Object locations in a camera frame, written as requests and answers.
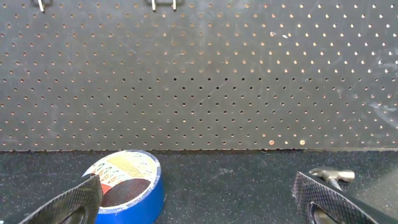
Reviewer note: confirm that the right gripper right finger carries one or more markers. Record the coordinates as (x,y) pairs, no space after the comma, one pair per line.
(326,202)

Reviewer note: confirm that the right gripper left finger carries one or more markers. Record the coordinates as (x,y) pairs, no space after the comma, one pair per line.
(71,203)

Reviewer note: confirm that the roll of blue tape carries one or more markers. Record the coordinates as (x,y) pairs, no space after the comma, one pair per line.
(136,186)

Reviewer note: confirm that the black pegboard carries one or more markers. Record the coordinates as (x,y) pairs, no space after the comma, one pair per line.
(217,77)

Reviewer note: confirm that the hammer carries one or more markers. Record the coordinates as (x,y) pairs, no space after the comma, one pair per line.
(334,176)

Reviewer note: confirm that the metal hook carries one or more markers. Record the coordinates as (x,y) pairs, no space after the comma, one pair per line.
(40,4)
(163,4)

